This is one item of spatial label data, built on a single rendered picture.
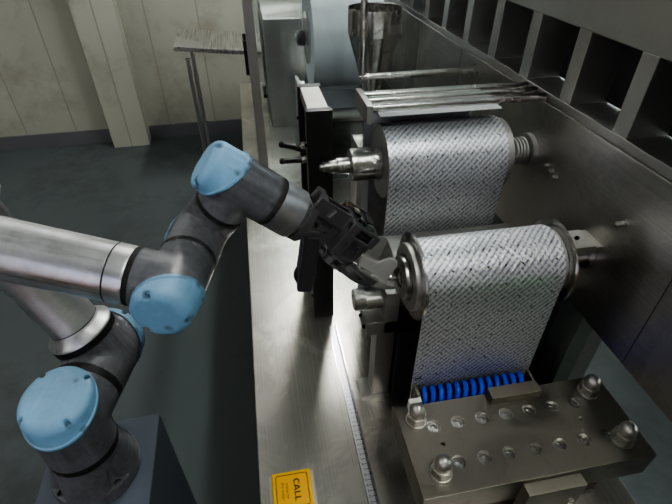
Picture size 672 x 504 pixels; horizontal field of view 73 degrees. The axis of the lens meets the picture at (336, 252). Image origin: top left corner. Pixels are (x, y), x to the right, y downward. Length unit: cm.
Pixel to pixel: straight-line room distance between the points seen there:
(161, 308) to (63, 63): 409
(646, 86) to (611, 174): 14
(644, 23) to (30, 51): 429
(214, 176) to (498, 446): 62
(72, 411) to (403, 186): 67
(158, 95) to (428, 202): 377
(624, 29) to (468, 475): 72
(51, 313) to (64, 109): 389
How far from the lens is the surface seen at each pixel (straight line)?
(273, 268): 134
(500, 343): 88
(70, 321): 90
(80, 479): 96
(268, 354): 111
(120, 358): 94
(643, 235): 82
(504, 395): 91
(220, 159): 60
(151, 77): 446
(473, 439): 86
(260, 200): 61
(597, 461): 92
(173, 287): 55
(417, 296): 73
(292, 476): 92
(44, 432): 86
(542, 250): 80
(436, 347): 83
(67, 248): 61
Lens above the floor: 175
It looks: 38 degrees down
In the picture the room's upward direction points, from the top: straight up
